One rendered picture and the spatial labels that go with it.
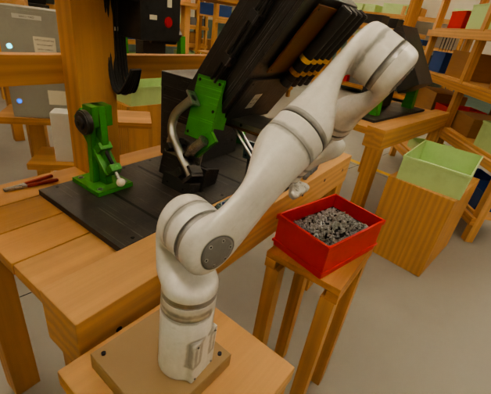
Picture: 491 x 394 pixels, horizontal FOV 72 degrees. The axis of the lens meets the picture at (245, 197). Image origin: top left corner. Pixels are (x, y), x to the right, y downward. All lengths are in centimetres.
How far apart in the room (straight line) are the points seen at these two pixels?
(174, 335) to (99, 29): 99
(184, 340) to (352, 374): 141
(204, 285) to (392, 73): 44
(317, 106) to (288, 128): 6
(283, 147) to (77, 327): 52
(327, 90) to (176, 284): 37
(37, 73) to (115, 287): 76
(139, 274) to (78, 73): 70
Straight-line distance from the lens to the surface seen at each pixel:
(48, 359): 189
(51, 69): 132
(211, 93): 116
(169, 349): 62
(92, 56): 127
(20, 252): 100
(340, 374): 190
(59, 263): 94
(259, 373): 74
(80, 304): 79
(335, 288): 105
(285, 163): 48
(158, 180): 126
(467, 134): 389
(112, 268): 86
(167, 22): 130
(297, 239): 106
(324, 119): 52
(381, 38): 62
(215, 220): 44
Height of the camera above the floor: 146
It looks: 28 degrees down
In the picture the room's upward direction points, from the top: 8 degrees clockwise
